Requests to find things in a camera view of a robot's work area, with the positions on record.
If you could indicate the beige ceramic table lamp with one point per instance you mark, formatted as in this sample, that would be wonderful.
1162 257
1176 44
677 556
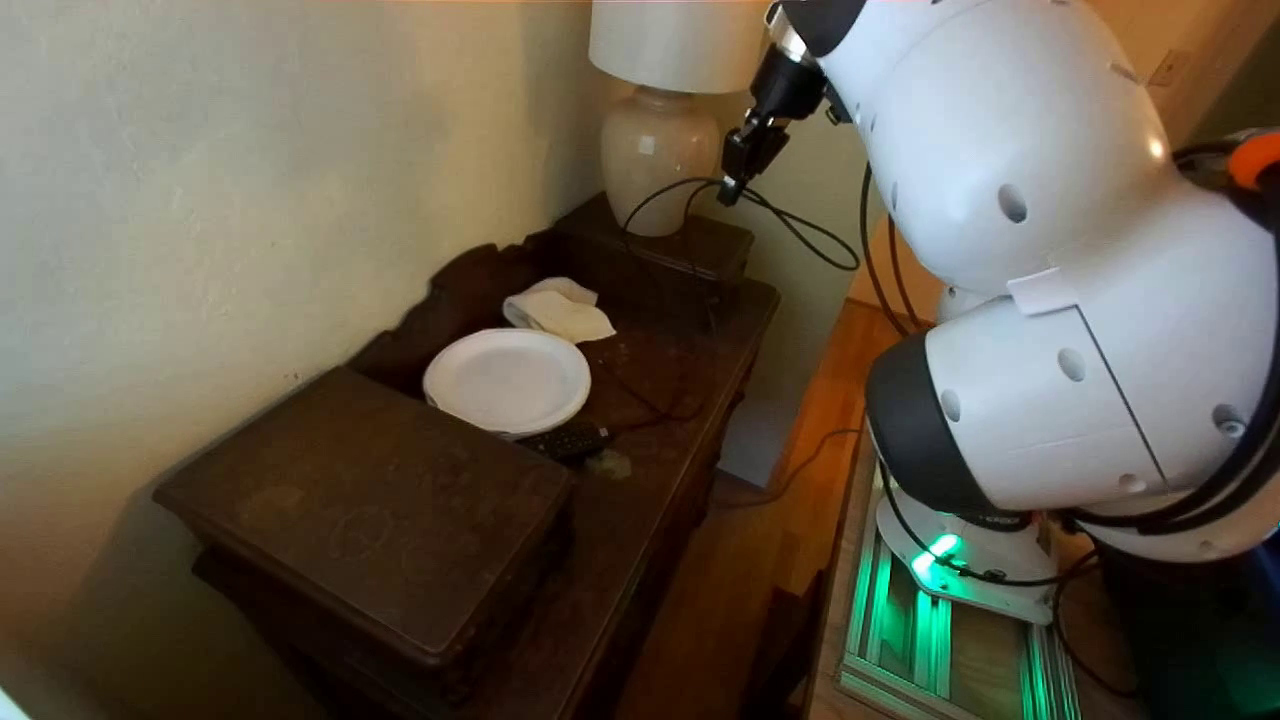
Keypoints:
661 136

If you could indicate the black remote control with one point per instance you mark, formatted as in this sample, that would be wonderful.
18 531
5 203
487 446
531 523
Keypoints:
574 446

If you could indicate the robot base platform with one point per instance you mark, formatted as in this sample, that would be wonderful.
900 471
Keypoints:
946 622

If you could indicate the white paper plate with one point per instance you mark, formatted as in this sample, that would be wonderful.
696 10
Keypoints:
511 383

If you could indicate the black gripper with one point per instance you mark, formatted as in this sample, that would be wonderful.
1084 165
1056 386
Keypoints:
782 93

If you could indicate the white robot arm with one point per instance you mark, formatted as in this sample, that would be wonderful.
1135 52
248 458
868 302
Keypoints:
1109 328

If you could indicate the white crumpled paper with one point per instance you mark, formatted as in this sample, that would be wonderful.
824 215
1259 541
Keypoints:
557 304

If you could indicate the dark wooden lamp stand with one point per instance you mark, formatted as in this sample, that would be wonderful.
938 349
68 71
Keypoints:
707 250

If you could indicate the dark wooden dresser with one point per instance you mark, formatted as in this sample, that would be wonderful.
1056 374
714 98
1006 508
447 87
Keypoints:
661 386

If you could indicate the dark wooden box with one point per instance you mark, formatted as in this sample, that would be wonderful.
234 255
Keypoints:
378 541

